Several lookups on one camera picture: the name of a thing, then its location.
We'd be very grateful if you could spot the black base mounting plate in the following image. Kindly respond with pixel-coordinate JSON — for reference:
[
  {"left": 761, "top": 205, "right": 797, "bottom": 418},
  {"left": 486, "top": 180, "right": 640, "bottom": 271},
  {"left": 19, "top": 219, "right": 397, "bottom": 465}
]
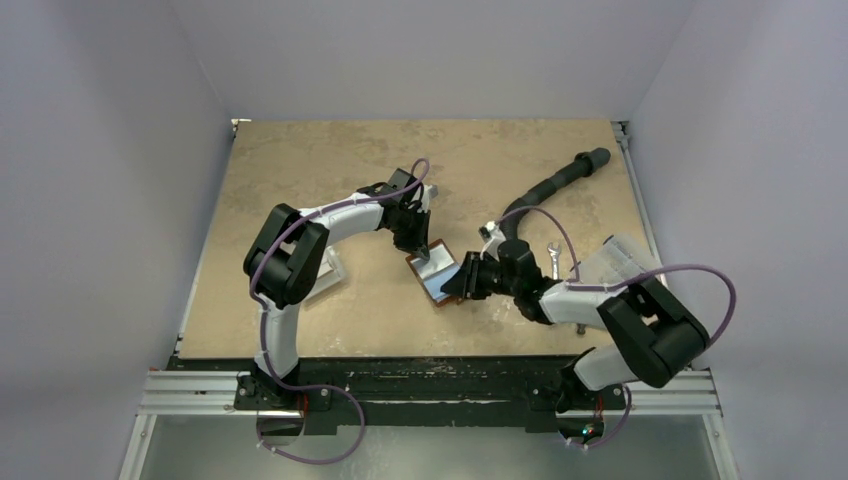
[{"left": 167, "top": 355, "right": 626, "bottom": 435}]

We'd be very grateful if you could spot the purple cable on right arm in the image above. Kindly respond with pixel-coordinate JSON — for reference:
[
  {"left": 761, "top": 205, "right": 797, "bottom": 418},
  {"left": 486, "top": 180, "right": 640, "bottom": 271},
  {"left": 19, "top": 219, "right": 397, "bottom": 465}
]
[{"left": 493, "top": 205, "right": 738, "bottom": 452}]

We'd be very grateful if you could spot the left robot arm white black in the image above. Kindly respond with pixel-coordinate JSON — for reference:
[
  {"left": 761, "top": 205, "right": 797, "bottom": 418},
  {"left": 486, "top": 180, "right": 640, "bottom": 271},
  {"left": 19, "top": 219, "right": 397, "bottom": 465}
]
[{"left": 243, "top": 169, "right": 438, "bottom": 409}]

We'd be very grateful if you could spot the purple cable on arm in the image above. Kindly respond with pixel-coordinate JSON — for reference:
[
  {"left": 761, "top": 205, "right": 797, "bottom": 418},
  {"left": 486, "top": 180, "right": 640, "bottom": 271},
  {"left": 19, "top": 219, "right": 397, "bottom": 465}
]
[
  {"left": 248, "top": 157, "right": 432, "bottom": 466},
  {"left": 493, "top": 205, "right": 738, "bottom": 452}
]

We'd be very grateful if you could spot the small silver wrench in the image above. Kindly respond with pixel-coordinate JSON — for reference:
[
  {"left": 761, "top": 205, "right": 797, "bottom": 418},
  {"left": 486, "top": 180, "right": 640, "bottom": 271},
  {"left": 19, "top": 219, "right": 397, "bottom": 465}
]
[{"left": 547, "top": 242, "right": 561, "bottom": 280}]

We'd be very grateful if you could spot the clear plastic screw organizer box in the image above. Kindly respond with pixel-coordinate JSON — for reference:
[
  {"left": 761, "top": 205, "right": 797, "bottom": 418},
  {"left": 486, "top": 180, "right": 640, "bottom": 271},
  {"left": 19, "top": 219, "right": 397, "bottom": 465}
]
[{"left": 578, "top": 233, "right": 662, "bottom": 285}]

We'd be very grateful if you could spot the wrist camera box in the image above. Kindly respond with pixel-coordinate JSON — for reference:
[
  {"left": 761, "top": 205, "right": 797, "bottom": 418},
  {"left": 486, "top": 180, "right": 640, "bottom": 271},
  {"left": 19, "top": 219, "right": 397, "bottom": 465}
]
[
  {"left": 421, "top": 185, "right": 439, "bottom": 203},
  {"left": 479, "top": 221, "right": 506, "bottom": 259}
]

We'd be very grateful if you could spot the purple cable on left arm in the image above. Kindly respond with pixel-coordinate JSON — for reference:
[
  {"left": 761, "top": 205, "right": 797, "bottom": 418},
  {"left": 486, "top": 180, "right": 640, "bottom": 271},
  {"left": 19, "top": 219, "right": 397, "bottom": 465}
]
[{"left": 248, "top": 157, "right": 432, "bottom": 466}]

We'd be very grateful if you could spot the brown leather card holder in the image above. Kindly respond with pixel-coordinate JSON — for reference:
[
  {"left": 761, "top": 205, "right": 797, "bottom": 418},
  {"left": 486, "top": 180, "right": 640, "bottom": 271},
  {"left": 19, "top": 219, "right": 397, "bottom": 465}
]
[{"left": 405, "top": 239, "right": 461, "bottom": 308}]

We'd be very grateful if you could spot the aluminium rail at table edge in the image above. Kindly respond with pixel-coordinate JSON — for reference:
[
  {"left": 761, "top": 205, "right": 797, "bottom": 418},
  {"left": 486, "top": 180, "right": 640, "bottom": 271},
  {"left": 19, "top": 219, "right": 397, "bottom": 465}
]
[{"left": 610, "top": 120, "right": 694, "bottom": 372}]

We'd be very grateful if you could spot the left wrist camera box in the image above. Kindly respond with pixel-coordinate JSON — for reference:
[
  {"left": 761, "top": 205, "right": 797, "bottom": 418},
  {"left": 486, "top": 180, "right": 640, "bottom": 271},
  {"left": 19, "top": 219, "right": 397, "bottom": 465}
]
[{"left": 421, "top": 185, "right": 439, "bottom": 203}]

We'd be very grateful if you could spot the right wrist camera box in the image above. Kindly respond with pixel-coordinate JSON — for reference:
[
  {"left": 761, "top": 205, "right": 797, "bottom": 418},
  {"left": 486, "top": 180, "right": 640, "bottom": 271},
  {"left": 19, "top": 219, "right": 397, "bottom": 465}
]
[{"left": 479, "top": 221, "right": 506, "bottom": 259}]

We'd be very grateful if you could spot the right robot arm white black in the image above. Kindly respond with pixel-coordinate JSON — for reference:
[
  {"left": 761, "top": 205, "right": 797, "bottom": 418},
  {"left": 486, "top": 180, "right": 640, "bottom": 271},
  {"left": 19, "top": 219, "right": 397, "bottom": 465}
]
[{"left": 440, "top": 240, "right": 710, "bottom": 407}]

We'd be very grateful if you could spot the clear plastic bin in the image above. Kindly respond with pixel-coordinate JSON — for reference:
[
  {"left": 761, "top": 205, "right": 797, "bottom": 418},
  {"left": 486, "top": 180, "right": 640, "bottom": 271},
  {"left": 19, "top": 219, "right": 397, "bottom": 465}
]
[{"left": 305, "top": 246, "right": 347, "bottom": 300}]

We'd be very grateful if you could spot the dark grey corrugated hose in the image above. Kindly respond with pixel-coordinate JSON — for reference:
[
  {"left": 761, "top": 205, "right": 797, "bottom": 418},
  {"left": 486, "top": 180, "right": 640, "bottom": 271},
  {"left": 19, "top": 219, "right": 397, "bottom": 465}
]
[{"left": 496, "top": 146, "right": 612, "bottom": 243}]

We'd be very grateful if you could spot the aluminium front frame rail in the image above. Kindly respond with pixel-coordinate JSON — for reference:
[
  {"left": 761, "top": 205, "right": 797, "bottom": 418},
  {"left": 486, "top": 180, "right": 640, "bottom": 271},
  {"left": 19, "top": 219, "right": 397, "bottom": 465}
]
[{"left": 137, "top": 370, "right": 721, "bottom": 420}]

